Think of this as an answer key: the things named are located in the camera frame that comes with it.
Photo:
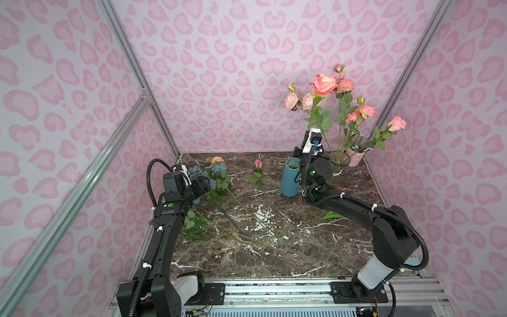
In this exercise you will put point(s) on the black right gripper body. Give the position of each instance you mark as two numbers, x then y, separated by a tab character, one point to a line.
311	154

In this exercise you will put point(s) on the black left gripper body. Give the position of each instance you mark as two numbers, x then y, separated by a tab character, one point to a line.
200	185

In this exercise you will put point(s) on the pink peony spray stem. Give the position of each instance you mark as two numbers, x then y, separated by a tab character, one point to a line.
352	113

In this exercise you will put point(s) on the large pink rose stem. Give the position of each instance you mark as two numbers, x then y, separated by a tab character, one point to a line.
322	86

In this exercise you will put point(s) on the pink artificial rose stem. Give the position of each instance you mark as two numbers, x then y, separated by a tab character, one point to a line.
379	137

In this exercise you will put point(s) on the pale pink rose spray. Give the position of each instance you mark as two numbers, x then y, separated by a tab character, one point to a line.
297	100

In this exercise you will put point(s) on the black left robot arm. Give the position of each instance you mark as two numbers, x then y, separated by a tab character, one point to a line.
151	291

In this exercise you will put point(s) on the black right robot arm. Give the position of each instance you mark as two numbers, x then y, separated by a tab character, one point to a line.
396	243

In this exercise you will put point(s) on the teal ceramic vase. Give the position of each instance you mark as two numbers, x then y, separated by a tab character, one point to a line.
290	178

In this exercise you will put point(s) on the clear glass vase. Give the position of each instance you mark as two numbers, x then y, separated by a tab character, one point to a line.
339	160

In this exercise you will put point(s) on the blue artificial rose bunch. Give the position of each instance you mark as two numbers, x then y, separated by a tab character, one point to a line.
217	177

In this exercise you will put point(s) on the small magenta flower stem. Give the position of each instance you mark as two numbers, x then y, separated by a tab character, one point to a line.
257	177

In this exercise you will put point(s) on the pink pencil cup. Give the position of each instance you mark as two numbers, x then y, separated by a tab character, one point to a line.
355	152

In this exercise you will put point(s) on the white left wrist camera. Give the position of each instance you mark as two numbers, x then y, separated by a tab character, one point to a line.
183	170

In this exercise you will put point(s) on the aluminium frame post right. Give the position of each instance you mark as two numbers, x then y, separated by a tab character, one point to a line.
435	23

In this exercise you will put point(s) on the aluminium frame post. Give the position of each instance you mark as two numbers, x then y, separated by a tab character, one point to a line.
435	23
119	33

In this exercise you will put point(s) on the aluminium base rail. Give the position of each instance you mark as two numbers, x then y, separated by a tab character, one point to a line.
319	296

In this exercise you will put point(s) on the aluminium frame post left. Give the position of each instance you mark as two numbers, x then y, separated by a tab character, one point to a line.
119	33

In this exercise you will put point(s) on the diagonal aluminium frame bar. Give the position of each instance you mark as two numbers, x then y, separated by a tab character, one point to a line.
27	271

